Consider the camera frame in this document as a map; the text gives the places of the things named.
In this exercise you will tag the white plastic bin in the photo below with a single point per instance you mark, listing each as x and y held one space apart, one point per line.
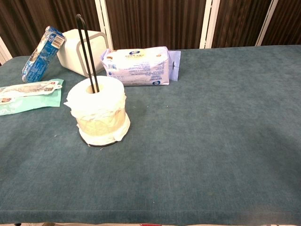
70 54

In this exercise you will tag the blue printed tissue package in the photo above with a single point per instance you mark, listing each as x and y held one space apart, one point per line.
40 58

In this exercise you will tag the green wet wipes pack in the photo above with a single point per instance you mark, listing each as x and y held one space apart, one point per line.
30 101

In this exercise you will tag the brown pleated curtain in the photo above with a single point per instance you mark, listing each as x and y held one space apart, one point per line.
152 23

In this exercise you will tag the black wire roll holder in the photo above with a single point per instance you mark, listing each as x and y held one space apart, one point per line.
78 16

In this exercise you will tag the white paper towel roll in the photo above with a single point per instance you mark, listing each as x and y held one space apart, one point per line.
98 110

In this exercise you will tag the white soft tissue pack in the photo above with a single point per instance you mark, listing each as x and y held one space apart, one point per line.
138 66

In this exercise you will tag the teal table cloth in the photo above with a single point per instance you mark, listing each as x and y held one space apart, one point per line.
188 141

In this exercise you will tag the white frame post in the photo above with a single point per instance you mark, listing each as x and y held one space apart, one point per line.
209 23
103 23
3 50
266 23

